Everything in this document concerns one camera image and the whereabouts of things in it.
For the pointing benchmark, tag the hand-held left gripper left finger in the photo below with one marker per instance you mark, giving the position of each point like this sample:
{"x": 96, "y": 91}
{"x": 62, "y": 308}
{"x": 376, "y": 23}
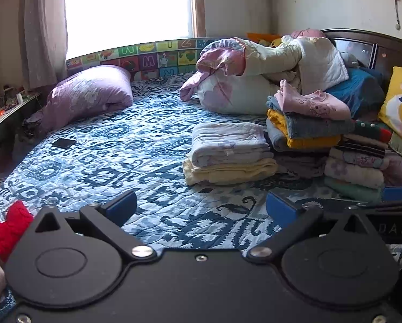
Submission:
{"x": 122, "y": 205}

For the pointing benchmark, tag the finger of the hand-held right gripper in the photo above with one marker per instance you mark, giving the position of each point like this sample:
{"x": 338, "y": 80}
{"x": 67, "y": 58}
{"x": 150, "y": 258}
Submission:
{"x": 399, "y": 194}

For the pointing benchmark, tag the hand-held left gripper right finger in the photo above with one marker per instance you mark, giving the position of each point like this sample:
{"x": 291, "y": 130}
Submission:
{"x": 281, "y": 210}

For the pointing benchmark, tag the white floral blanket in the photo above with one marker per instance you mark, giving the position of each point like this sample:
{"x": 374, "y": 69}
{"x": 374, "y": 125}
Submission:
{"x": 228, "y": 141}

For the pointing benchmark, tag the stack of folded clothes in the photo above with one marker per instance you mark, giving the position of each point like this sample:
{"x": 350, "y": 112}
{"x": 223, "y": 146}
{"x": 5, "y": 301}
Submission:
{"x": 319, "y": 127}

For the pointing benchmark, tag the dark clothes heap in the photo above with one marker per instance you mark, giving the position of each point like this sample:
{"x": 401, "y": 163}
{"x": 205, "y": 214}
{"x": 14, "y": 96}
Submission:
{"x": 32, "y": 124}

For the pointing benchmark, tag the green folded cloth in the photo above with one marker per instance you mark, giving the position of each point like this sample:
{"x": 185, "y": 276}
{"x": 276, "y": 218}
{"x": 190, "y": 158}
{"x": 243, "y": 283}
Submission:
{"x": 352, "y": 191}

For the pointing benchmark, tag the purple-grey folded garment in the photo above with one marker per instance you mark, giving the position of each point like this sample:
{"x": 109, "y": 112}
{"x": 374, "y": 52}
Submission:
{"x": 298, "y": 165}

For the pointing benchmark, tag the cream floral folded cloth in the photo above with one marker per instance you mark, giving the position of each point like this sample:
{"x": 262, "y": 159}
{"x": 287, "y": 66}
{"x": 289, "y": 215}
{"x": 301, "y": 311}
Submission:
{"x": 352, "y": 171}

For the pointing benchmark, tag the blue patterned bedspread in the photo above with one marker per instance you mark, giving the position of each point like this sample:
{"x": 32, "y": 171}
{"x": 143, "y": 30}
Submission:
{"x": 137, "y": 148}

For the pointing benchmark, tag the black striped folded garment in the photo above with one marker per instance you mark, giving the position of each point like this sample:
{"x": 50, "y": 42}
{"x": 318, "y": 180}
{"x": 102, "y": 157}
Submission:
{"x": 362, "y": 145}

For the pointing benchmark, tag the pale yellow folded blanket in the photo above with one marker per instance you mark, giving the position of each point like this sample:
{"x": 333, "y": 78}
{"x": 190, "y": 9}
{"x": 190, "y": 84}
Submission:
{"x": 228, "y": 174}

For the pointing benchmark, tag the red and green knitted garment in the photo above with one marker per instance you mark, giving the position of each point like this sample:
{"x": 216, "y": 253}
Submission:
{"x": 372, "y": 132}

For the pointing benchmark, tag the grey folded garment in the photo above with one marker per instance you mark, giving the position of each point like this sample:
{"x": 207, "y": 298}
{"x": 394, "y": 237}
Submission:
{"x": 275, "y": 140}

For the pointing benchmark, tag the black phone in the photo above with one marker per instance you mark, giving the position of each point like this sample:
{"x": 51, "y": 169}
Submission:
{"x": 64, "y": 143}

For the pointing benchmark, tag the yellow cartoon pillow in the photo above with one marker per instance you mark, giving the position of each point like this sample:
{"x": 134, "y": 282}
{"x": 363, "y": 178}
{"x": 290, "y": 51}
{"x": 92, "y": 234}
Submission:
{"x": 401, "y": 107}

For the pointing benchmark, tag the pink printed garment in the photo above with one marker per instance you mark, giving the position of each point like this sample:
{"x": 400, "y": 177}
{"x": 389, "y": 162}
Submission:
{"x": 315, "y": 106}

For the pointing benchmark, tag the blue cloth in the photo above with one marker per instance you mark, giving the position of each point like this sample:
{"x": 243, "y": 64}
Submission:
{"x": 359, "y": 91}

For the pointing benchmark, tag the purple floral pillow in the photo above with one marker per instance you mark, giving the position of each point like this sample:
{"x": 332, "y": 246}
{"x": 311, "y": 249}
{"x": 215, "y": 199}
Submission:
{"x": 90, "y": 94}

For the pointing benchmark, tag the pink and white quilt bundle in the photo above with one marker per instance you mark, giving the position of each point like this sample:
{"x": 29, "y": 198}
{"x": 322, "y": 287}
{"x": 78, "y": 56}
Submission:
{"x": 241, "y": 84}

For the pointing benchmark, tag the colourful alphabet play mat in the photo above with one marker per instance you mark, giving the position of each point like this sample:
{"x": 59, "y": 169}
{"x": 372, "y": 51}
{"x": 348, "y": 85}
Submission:
{"x": 147, "y": 59}

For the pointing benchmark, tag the cluttered side table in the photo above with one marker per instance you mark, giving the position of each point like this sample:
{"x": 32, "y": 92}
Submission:
{"x": 5, "y": 111}

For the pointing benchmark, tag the dark wooden headboard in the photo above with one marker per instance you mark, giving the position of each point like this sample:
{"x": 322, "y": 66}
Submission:
{"x": 366, "y": 45}

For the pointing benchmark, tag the yellow plush toy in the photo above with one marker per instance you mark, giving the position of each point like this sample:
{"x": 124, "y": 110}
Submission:
{"x": 274, "y": 42}

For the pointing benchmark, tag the beige curtain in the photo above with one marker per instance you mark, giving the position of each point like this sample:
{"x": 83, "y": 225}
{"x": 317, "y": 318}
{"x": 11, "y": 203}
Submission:
{"x": 42, "y": 30}

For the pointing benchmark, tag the bright window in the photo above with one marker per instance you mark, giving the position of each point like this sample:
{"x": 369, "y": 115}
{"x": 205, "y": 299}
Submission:
{"x": 127, "y": 6}

